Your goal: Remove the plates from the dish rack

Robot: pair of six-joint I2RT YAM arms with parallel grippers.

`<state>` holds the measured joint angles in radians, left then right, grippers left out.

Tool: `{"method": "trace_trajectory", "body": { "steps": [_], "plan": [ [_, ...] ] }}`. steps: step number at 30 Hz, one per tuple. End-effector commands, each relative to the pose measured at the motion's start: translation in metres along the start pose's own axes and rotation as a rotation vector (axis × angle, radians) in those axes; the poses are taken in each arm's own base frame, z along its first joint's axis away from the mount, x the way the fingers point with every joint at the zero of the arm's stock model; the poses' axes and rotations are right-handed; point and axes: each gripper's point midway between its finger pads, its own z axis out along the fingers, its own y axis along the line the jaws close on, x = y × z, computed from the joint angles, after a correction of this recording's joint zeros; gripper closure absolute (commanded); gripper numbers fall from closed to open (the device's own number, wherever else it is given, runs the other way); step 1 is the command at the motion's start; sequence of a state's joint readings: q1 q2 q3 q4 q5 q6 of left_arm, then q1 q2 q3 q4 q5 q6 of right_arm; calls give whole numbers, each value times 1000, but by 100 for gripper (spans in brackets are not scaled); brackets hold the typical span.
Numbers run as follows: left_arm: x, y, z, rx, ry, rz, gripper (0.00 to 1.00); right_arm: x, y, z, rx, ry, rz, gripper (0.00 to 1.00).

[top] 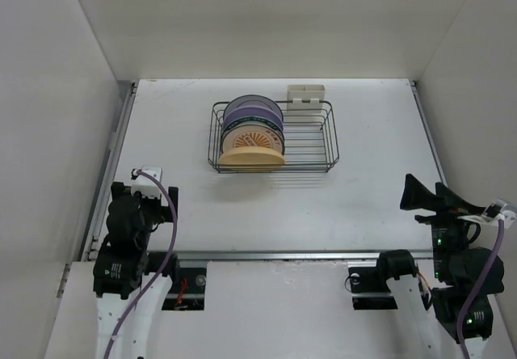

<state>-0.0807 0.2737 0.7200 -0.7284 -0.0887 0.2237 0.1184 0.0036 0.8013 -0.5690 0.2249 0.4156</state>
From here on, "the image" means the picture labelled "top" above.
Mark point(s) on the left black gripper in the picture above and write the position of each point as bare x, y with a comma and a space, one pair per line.
449, 230

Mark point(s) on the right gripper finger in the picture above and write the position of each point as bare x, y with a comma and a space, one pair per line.
453, 201
417, 196

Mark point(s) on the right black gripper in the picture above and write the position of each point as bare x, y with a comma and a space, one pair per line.
153, 212

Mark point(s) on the yellow plastic plate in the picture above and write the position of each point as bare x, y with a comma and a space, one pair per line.
252, 158

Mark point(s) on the green rimmed white plate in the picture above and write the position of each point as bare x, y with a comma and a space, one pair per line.
252, 134

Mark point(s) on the small teal patterned plate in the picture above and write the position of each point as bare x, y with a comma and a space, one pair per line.
252, 120

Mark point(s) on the purple plastic plate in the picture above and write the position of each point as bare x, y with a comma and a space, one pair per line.
258, 111

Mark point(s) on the white plate with dark rim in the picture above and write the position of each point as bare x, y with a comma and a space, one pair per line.
252, 100

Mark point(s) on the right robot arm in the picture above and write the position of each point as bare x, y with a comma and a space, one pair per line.
469, 275

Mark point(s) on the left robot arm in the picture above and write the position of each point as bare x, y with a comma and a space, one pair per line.
131, 282

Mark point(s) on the white plastic cutlery holder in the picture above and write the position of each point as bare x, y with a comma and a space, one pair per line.
306, 97

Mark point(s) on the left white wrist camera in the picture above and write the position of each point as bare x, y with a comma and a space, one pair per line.
143, 182

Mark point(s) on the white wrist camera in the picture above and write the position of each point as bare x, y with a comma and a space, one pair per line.
492, 214
143, 182

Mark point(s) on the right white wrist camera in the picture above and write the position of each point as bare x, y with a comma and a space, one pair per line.
492, 214

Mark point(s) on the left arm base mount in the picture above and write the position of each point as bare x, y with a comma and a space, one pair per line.
187, 292

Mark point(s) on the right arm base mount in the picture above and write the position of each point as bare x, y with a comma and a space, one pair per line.
368, 291

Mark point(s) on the black wire dish rack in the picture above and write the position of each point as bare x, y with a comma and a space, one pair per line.
311, 143

